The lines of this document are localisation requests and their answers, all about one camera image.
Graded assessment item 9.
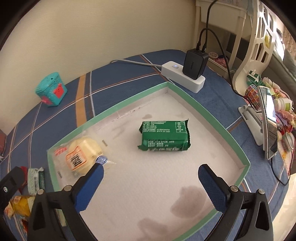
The yellow cake packet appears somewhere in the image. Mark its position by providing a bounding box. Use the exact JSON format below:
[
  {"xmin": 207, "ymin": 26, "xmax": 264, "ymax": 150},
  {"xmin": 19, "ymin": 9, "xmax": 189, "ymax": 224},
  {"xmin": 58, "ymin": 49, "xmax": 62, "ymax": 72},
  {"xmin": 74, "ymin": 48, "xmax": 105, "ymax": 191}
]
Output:
[{"xmin": 4, "ymin": 195, "xmax": 35, "ymax": 218}]

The mint green snack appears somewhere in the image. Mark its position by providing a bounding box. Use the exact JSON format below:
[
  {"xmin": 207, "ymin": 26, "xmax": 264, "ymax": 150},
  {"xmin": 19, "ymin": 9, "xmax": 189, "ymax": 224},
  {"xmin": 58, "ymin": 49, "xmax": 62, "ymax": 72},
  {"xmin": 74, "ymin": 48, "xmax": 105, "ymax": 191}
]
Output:
[{"xmin": 27, "ymin": 167, "xmax": 45, "ymax": 196}]

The clear white bun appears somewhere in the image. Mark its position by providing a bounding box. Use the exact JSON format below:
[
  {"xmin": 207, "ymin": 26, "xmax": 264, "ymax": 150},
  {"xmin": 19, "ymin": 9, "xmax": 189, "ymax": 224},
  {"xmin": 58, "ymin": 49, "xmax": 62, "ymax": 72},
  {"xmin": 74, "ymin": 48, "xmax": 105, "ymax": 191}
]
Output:
[{"xmin": 50, "ymin": 136, "xmax": 116, "ymax": 179}]

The green rimmed white tray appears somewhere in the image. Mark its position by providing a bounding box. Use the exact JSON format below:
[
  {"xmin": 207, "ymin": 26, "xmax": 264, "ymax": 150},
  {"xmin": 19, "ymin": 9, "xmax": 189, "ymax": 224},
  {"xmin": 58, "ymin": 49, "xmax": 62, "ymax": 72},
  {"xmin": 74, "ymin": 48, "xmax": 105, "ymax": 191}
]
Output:
[{"xmin": 48, "ymin": 82, "xmax": 250, "ymax": 240}]

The dark green snack packet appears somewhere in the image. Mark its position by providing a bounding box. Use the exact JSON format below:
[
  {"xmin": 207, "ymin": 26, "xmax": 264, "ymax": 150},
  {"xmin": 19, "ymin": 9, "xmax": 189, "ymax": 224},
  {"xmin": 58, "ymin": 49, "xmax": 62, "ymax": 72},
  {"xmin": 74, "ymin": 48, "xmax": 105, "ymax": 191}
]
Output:
[{"xmin": 138, "ymin": 120, "xmax": 191, "ymax": 152}]

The small red box snack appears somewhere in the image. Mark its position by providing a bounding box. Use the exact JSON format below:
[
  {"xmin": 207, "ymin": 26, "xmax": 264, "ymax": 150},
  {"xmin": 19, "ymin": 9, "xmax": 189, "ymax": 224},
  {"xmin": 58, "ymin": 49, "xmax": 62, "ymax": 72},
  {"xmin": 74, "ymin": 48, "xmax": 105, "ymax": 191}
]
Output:
[{"xmin": 0, "ymin": 130, "xmax": 7, "ymax": 156}]

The teal toy house box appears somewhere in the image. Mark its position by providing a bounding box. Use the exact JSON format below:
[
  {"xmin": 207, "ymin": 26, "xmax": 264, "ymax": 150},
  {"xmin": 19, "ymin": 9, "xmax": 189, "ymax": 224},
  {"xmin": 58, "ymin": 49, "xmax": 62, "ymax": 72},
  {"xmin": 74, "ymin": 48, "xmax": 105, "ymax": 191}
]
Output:
[{"xmin": 35, "ymin": 72, "xmax": 68, "ymax": 106}]

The white phone stand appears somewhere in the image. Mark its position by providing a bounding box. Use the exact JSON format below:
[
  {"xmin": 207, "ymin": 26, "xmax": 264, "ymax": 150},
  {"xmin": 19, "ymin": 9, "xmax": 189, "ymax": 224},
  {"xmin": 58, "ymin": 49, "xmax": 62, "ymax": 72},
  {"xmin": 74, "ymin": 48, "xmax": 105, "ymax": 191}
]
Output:
[{"xmin": 238, "ymin": 105, "xmax": 263, "ymax": 146}]

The colourful clutter pile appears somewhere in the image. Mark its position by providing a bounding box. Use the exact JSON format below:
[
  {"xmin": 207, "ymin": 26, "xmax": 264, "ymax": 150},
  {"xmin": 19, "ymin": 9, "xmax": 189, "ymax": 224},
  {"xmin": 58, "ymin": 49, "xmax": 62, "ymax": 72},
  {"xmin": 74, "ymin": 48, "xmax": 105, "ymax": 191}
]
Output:
[{"xmin": 245, "ymin": 70, "xmax": 295, "ymax": 158}]

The blue plaid tablecloth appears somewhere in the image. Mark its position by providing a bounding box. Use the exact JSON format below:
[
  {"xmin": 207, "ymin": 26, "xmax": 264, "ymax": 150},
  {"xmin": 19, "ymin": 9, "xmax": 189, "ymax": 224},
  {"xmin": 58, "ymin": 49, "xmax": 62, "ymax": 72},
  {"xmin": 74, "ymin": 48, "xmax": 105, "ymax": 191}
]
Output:
[{"xmin": 1, "ymin": 50, "xmax": 290, "ymax": 217}]

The smartphone on stand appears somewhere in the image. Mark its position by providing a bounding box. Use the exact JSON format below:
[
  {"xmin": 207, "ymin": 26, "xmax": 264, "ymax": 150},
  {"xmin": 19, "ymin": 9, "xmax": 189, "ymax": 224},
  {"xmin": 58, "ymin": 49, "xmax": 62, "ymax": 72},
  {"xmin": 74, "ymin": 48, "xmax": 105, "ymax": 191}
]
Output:
[{"xmin": 257, "ymin": 86, "xmax": 278, "ymax": 160}]

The white power strip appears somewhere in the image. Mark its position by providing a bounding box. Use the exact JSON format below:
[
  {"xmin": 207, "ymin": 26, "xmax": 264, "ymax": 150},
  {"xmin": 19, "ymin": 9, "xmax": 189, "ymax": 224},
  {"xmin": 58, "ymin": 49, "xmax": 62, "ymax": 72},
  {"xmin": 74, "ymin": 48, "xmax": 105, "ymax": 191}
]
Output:
[{"xmin": 161, "ymin": 61, "xmax": 206, "ymax": 93}]

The black charger adapter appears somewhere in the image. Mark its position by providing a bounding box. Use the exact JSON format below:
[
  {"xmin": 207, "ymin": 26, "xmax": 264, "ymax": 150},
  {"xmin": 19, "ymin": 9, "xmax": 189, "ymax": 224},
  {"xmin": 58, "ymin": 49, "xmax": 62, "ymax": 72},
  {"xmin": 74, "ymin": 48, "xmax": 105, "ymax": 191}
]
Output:
[{"xmin": 182, "ymin": 49, "xmax": 209, "ymax": 80}]

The white shelf rack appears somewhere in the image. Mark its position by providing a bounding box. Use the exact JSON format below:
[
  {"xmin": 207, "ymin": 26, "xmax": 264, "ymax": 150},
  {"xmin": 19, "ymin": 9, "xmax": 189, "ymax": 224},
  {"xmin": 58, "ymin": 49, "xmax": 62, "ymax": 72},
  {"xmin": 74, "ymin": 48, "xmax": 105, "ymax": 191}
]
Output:
[{"xmin": 195, "ymin": 1, "xmax": 277, "ymax": 95}]

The grey power strip cord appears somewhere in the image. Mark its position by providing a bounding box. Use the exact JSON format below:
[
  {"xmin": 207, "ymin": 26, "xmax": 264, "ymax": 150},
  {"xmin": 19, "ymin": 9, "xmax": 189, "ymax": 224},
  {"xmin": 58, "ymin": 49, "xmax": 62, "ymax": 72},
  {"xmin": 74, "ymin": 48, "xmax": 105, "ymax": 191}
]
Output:
[{"xmin": 110, "ymin": 58, "xmax": 164, "ymax": 69}]

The black charger cable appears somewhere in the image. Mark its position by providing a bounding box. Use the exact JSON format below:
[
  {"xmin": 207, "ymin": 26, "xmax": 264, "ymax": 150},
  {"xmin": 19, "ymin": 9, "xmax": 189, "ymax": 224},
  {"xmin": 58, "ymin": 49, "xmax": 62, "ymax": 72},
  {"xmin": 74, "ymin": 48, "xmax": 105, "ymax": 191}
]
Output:
[{"xmin": 196, "ymin": 0, "xmax": 291, "ymax": 186}]

